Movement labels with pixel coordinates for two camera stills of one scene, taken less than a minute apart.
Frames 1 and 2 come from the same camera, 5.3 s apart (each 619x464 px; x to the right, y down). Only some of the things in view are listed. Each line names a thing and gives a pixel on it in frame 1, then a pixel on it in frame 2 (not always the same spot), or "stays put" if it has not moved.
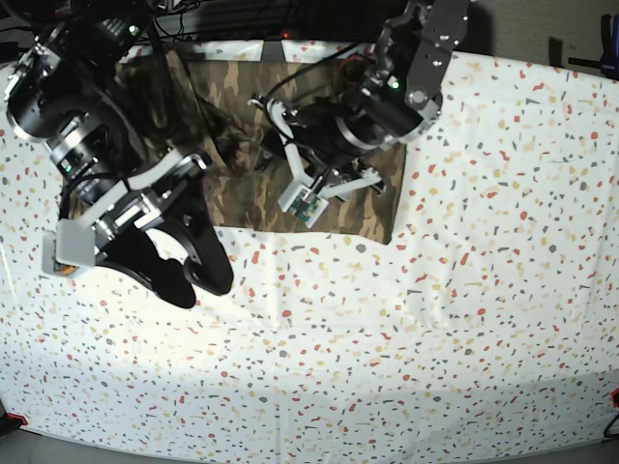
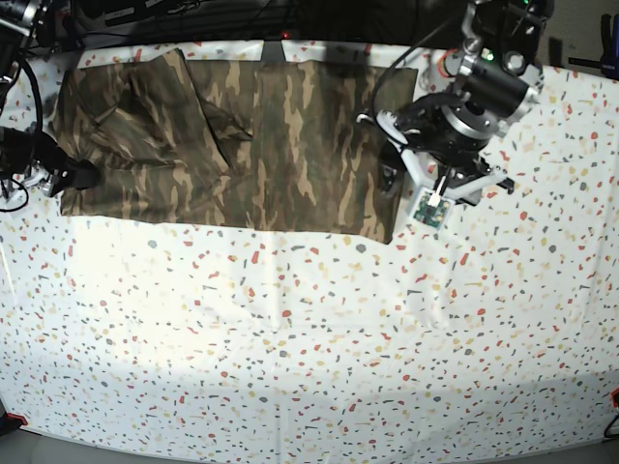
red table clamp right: x=614 y=397 stays put
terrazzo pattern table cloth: x=487 y=325 stays put
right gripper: x=130 y=192 -> x=32 y=155
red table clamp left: x=20 y=418 stays put
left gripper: x=330 y=134 -> x=447 y=128
